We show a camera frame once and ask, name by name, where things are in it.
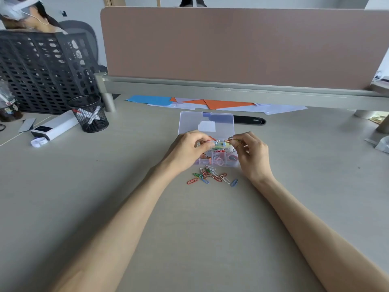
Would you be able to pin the person's left hand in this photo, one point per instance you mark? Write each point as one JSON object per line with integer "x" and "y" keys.
{"x": 182, "y": 152}

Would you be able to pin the person's right hand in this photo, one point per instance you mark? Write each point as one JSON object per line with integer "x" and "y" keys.
{"x": 255, "y": 158}

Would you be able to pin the person's left thumb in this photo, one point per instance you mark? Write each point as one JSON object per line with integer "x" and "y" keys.
{"x": 204, "y": 144}

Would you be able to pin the person's right thumb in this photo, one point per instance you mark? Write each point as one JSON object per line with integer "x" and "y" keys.
{"x": 242, "y": 148}

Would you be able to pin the white paper clip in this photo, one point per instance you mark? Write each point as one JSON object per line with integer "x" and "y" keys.
{"x": 214, "y": 142}

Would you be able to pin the orange paper clip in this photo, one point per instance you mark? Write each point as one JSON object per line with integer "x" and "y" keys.
{"x": 230, "y": 138}

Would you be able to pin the person's left forearm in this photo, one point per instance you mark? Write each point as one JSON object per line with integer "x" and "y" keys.
{"x": 121, "y": 228}

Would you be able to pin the person's right forearm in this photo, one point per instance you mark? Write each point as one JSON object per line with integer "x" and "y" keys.
{"x": 310, "y": 228}

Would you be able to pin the clear plastic compartment box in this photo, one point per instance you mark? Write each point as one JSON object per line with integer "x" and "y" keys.
{"x": 206, "y": 121}

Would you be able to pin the pile of coloured paper clips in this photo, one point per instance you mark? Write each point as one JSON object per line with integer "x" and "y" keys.
{"x": 212, "y": 176}

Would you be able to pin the orange paper sheet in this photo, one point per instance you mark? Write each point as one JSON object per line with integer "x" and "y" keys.
{"x": 225, "y": 103}

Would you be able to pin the white paper sheet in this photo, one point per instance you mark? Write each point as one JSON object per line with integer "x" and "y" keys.
{"x": 279, "y": 108}

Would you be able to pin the blue paper sheet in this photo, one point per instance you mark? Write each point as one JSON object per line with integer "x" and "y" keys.
{"x": 149, "y": 100}

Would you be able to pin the pink desk divider panel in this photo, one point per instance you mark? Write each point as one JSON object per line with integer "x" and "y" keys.
{"x": 243, "y": 45}

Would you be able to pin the black mesh pen cup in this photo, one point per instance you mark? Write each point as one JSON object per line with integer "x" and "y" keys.
{"x": 88, "y": 114}

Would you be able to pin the clear plastic bag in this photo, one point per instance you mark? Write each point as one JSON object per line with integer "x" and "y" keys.
{"x": 378, "y": 144}

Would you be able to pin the black chair base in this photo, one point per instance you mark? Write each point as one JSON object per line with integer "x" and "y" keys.
{"x": 193, "y": 1}

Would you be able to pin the white power bank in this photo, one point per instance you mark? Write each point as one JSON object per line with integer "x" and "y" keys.
{"x": 56, "y": 126}

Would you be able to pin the grey office chair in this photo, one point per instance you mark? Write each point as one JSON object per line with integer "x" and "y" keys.
{"x": 86, "y": 39}

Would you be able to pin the black perforated plastic crate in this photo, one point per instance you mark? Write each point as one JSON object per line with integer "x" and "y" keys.
{"x": 45, "y": 72}

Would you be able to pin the grey card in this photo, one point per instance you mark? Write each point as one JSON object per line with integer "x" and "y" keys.
{"x": 26, "y": 125}

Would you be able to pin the clear jar with dark contents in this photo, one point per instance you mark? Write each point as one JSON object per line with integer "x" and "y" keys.
{"x": 8, "y": 103}

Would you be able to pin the white headset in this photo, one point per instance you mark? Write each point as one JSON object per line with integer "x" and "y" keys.
{"x": 15, "y": 6}

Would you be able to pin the grey metal divider rail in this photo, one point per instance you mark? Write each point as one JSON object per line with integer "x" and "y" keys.
{"x": 243, "y": 92}

